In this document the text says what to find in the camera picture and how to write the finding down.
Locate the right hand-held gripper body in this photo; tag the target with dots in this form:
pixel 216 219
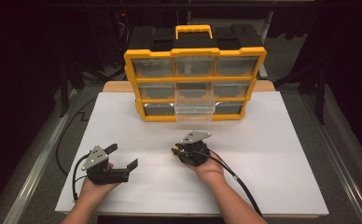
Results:
pixel 194 154

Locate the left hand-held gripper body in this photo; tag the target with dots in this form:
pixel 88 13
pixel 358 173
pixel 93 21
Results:
pixel 107 177

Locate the clear plastic drawer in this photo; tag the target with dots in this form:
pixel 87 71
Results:
pixel 194 105

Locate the yellow and black drawer organizer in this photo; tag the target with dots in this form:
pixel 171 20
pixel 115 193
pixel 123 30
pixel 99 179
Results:
pixel 195 52

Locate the person's left hand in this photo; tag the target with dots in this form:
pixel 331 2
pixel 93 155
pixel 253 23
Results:
pixel 90 191

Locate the person's right hand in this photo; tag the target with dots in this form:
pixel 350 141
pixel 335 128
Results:
pixel 210 171

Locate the white board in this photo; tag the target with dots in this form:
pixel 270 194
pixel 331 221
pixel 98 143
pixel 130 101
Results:
pixel 157 186

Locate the wooden table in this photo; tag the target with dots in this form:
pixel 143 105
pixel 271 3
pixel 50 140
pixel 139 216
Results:
pixel 117 86

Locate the black metal stand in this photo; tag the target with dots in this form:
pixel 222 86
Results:
pixel 64 93
pixel 320 99

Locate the set of transparent organizer bins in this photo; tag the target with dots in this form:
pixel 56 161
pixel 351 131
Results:
pixel 152 67

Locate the grey metal pole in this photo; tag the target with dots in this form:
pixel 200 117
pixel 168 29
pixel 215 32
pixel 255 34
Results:
pixel 265 34

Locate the metal floor rail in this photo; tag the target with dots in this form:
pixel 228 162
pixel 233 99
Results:
pixel 36 168
pixel 341 174

